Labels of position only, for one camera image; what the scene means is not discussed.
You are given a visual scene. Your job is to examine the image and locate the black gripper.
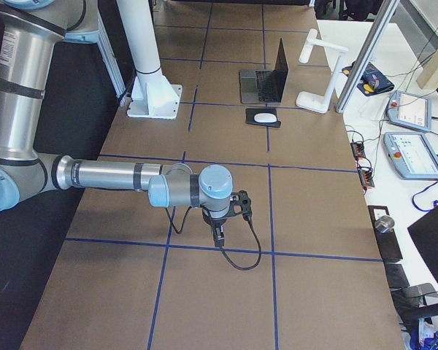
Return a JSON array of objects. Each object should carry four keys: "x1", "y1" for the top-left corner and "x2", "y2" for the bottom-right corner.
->
[{"x1": 202, "y1": 207, "x2": 227, "y2": 247}]

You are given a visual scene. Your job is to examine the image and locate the white computer mouse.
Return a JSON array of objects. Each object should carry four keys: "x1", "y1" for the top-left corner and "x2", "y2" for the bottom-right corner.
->
[{"x1": 253, "y1": 112, "x2": 277, "y2": 124}]

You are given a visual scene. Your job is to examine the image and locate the black mouse pad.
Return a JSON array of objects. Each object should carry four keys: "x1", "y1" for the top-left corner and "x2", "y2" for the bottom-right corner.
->
[{"x1": 245, "y1": 108, "x2": 281, "y2": 128}]

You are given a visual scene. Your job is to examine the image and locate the grey laptop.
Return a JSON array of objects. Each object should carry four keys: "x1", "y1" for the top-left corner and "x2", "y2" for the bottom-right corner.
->
[{"x1": 239, "y1": 39, "x2": 289, "y2": 104}]

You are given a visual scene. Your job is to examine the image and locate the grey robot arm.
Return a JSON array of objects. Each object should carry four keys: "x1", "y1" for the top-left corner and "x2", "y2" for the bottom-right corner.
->
[{"x1": 0, "y1": 1, "x2": 170, "y2": 249}]

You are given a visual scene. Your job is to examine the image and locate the white desk lamp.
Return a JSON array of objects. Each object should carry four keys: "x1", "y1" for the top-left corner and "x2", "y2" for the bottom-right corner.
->
[{"x1": 296, "y1": 29, "x2": 350, "y2": 114}]

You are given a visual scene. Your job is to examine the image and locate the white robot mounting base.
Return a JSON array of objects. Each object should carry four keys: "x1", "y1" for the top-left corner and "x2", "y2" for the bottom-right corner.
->
[{"x1": 117, "y1": 0, "x2": 183, "y2": 120}]

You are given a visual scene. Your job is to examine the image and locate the silver metal cylinder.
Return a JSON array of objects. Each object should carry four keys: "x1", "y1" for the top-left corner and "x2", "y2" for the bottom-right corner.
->
[{"x1": 374, "y1": 215, "x2": 395, "y2": 234}]

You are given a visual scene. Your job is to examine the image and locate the black power strip with plugs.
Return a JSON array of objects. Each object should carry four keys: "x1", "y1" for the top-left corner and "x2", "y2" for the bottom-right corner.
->
[{"x1": 350, "y1": 141, "x2": 366, "y2": 160}]

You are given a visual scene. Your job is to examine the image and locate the near teach pendant tablet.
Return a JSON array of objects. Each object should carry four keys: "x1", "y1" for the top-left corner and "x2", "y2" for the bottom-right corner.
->
[{"x1": 383, "y1": 132, "x2": 438, "y2": 180}]

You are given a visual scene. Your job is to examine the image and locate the teach pendant tablet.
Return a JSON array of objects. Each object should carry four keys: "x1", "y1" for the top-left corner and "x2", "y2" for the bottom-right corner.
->
[
  {"x1": 383, "y1": 132, "x2": 438, "y2": 180},
  {"x1": 385, "y1": 91, "x2": 432, "y2": 132}
]

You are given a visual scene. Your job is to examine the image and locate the navy space print pouch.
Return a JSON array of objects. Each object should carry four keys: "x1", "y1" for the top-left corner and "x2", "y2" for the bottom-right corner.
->
[{"x1": 357, "y1": 63, "x2": 394, "y2": 96}]

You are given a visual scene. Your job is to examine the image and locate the far teach pendant tablet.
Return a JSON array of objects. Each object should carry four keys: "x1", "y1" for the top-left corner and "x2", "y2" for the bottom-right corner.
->
[{"x1": 385, "y1": 91, "x2": 432, "y2": 132}]

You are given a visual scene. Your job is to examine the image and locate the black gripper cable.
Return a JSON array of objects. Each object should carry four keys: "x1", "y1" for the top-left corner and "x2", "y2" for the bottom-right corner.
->
[{"x1": 166, "y1": 206, "x2": 263, "y2": 271}]

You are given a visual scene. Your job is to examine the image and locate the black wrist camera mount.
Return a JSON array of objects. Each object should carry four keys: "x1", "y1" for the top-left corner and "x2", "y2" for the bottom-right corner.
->
[{"x1": 227, "y1": 190, "x2": 253, "y2": 219}]

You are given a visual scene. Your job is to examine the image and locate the blue lanyard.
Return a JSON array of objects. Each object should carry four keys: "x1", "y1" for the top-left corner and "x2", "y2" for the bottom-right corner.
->
[{"x1": 412, "y1": 179, "x2": 438, "y2": 212}]

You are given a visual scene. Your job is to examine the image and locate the aluminium frame post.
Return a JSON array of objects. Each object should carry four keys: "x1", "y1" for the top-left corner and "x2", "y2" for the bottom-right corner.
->
[{"x1": 335, "y1": 0, "x2": 400, "y2": 114}]

